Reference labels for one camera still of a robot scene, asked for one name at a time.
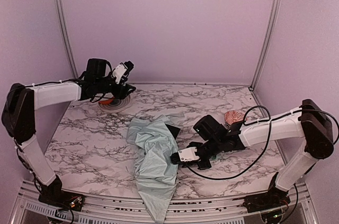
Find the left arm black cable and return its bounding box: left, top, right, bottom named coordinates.
left=15, top=78, right=112, bottom=182

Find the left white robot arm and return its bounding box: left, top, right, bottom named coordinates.
left=1, top=58, right=136, bottom=212

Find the right aluminium frame post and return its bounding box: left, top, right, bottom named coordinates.
left=251, top=0, right=281, bottom=91

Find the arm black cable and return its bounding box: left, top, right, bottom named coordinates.
left=185, top=105, right=339, bottom=181
left=15, top=78, right=112, bottom=182

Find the grey ringed plate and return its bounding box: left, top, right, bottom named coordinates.
left=99, top=96, right=132, bottom=113

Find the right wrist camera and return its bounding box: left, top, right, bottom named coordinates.
left=170, top=147, right=200, bottom=165

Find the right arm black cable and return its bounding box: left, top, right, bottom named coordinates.
left=185, top=105, right=339, bottom=181

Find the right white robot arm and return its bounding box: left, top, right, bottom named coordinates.
left=171, top=99, right=338, bottom=213

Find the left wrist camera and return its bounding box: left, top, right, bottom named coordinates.
left=112, top=61, right=134, bottom=85

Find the mint green folding umbrella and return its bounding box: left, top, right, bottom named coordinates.
left=126, top=113, right=184, bottom=223

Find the front aluminium rail base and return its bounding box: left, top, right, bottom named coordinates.
left=10, top=178, right=321, bottom=224

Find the orange white bowl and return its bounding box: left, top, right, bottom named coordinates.
left=99, top=97, right=114, bottom=105

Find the left aluminium frame post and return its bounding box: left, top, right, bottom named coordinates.
left=55, top=0, right=79, bottom=78

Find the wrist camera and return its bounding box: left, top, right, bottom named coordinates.
left=170, top=147, right=200, bottom=165
left=112, top=61, right=134, bottom=85

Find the aluminium frame post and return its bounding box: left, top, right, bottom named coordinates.
left=251, top=0, right=281, bottom=91
left=55, top=0, right=79, bottom=78

